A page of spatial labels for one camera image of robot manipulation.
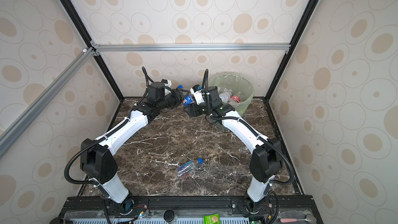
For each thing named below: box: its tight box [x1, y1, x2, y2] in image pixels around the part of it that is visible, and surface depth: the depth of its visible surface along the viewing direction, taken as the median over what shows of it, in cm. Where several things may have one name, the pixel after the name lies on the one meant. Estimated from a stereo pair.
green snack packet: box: [202, 212, 222, 224], surface depth 70 cm
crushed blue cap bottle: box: [176, 157, 204, 178], surface depth 87 cm
